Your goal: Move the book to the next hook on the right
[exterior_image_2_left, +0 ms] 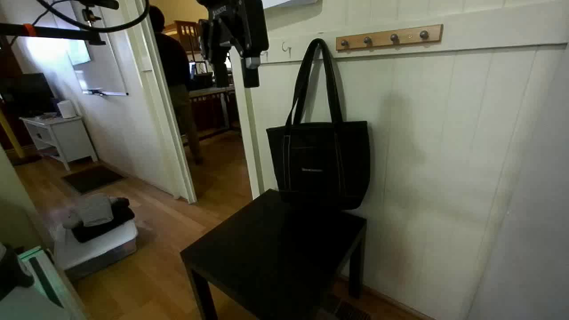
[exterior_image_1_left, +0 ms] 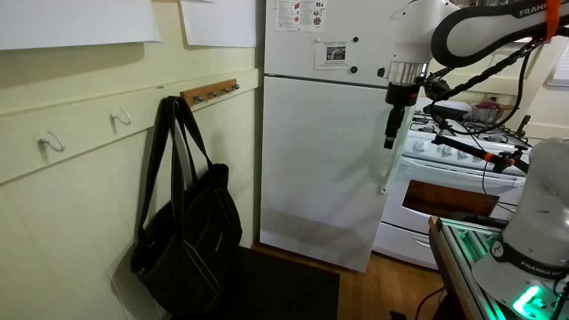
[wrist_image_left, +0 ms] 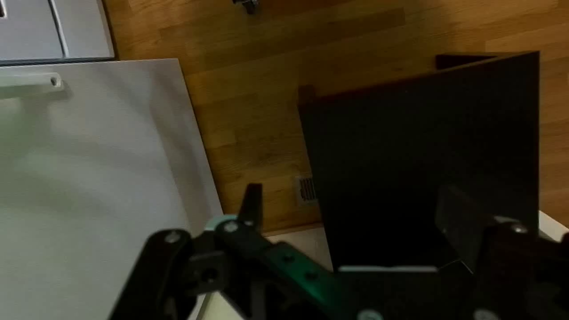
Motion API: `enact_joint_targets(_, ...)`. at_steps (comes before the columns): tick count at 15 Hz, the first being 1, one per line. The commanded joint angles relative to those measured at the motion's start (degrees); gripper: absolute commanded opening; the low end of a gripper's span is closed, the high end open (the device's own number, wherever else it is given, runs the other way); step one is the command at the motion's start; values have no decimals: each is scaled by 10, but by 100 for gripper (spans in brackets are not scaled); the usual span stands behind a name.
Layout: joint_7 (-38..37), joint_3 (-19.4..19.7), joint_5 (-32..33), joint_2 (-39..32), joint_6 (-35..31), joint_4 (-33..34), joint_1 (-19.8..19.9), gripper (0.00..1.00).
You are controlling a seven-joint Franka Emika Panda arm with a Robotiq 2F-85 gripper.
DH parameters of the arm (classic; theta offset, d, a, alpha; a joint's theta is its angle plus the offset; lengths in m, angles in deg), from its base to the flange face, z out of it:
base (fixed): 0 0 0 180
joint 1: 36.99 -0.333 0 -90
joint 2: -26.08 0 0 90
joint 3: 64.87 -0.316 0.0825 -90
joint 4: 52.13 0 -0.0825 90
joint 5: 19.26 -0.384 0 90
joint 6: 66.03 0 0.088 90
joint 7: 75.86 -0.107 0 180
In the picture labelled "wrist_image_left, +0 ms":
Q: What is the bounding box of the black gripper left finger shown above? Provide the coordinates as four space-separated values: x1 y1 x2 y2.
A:
238 183 263 228

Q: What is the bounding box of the black square side table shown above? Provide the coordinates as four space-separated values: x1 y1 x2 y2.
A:
298 52 540 269

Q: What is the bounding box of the white refrigerator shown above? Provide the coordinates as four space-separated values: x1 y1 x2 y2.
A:
0 59 222 320

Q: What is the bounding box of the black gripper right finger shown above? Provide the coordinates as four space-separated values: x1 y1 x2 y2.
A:
435 185 496 274

